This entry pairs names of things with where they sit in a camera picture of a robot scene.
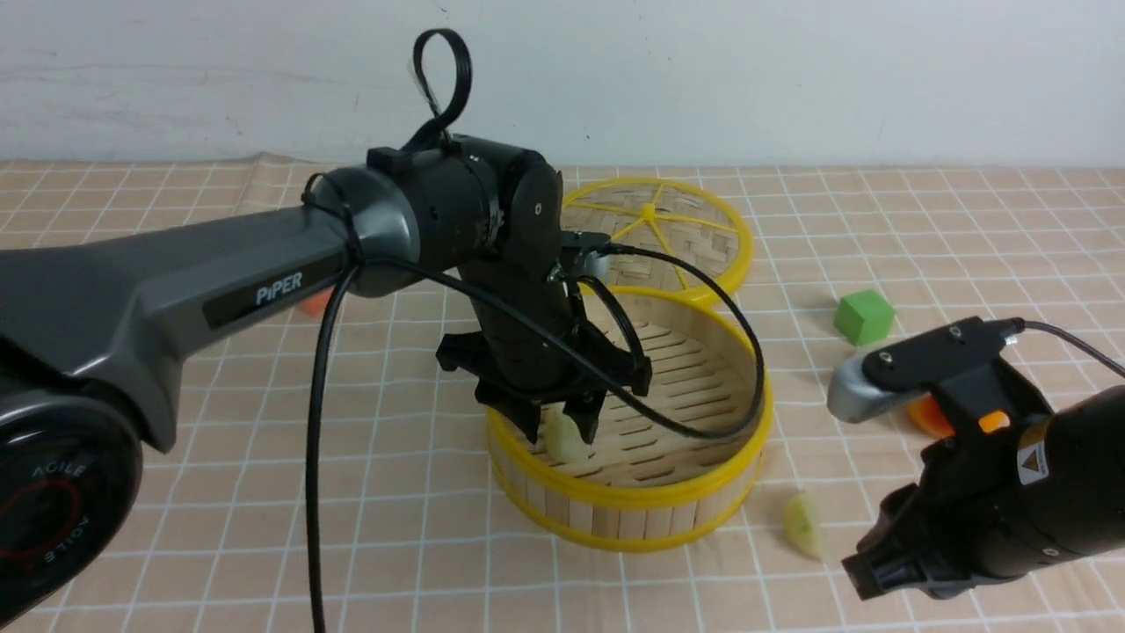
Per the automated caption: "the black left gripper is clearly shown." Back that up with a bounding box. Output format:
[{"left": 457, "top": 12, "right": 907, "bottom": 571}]
[{"left": 435, "top": 260, "right": 653, "bottom": 445}]

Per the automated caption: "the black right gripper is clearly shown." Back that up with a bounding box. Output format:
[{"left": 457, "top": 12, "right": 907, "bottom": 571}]
[{"left": 842, "top": 365, "right": 1056, "bottom": 600}]

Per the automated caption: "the pale green dumpling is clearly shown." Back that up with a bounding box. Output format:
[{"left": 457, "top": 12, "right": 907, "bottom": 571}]
[{"left": 538, "top": 404, "right": 591, "bottom": 464}]

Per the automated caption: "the green tinted dumpling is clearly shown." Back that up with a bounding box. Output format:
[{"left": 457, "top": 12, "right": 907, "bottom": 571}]
[{"left": 782, "top": 491, "right": 824, "bottom": 561}]

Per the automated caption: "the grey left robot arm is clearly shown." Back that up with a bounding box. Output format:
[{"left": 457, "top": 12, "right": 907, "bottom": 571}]
[{"left": 3, "top": 134, "right": 653, "bottom": 625}]

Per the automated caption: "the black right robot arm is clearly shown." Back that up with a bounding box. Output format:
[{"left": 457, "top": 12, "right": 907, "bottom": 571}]
[{"left": 842, "top": 368, "right": 1124, "bottom": 600}]

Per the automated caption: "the bamboo steamer tray yellow rim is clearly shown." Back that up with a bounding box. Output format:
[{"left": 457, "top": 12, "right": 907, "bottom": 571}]
[{"left": 486, "top": 287, "right": 773, "bottom": 553}]

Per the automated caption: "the bamboo steamer lid yellow rim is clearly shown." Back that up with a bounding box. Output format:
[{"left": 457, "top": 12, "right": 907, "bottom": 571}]
[{"left": 560, "top": 178, "right": 754, "bottom": 308}]

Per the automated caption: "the orange yellow toy pear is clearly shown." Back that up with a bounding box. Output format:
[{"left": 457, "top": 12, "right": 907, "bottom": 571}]
[{"left": 905, "top": 394, "right": 955, "bottom": 440}]

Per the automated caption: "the peach checkered tablecloth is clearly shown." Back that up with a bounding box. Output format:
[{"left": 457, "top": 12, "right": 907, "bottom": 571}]
[{"left": 11, "top": 168, "right": 1124, "bottom": 632}]

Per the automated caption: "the green cube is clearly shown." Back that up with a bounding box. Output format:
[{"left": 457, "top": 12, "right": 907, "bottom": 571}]
[{"left": 833, "top": 288, "right": 896, "bottom": 347}]

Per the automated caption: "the orange cube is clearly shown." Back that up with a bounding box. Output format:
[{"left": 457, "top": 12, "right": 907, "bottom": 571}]
[{"left": 298, "top": 288, "right": 333, "bottom": 319}]

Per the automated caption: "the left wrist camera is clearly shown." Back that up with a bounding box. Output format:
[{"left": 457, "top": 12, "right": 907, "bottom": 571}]
[{"left": 558, "top": 230, "right": 611, "bottom": 281}]

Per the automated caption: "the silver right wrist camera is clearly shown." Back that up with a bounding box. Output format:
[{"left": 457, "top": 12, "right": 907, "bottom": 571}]
[{"left": 826, "top": 316, "right": 1025, "bottom": 425}]

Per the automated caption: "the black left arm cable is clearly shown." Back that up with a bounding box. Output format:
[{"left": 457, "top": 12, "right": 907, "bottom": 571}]
[{"left": 303, "top": 28, "right": 767, "bottom": 633}]

